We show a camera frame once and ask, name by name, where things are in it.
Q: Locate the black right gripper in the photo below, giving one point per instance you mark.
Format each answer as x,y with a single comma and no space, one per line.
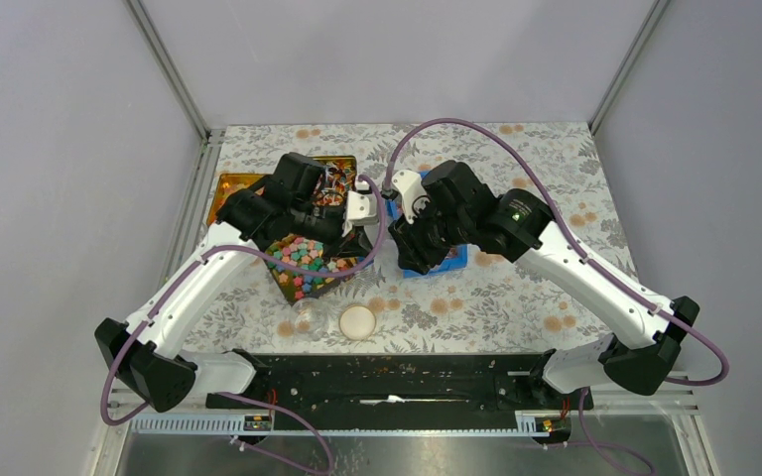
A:
413,252

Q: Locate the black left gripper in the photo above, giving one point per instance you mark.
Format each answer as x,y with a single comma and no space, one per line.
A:
338,235

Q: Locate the clear round glass jar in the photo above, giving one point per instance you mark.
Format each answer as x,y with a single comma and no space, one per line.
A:
311,318

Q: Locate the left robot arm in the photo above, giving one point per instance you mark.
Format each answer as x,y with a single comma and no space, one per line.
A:
146,350

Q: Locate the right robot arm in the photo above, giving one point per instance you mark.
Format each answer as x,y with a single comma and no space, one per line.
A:
642,346

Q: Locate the gold tin orange candies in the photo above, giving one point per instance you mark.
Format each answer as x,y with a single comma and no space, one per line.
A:
227,184

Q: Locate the tin of star candies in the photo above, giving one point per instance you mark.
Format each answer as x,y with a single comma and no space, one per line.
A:
306,254

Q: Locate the blue plastic candy bin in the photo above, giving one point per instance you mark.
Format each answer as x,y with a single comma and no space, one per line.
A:
450,257

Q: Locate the gold tin with lollipops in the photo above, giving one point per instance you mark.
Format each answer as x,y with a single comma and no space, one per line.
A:
337,181

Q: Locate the round cream jar lid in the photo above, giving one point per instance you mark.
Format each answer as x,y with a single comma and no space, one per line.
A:
357,322

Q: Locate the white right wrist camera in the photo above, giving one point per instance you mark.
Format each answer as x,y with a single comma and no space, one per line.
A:
413,198

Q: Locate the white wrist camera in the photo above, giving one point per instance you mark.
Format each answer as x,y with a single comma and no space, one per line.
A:
413,198
361,209

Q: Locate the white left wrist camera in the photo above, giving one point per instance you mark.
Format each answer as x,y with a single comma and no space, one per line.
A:
361,209

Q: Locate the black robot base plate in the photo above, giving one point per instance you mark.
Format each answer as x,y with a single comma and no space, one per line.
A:
399,392

